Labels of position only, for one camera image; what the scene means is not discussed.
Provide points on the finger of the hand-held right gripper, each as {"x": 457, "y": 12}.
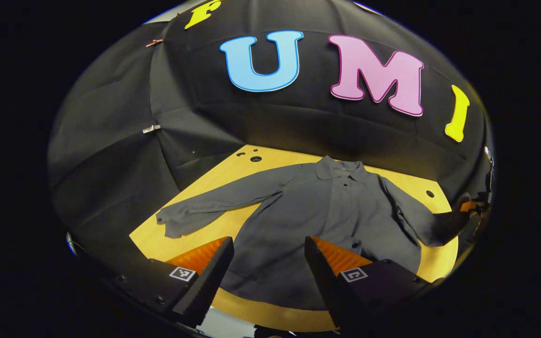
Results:
{"x": 468, "y": 206}

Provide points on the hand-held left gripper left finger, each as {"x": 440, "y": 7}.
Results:
{"x": 209, "y": 281}

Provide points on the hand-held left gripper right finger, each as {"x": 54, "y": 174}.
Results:
{"x": 324, "y": 281}

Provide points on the grey long-sleeved shirt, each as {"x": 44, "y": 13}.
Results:
{"x": 298, "y": 211}

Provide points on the small white clip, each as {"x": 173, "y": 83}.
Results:
{"x": 151, "y": 128}

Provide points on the small red clip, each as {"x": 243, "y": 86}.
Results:
{"x": 154, "y": 42}

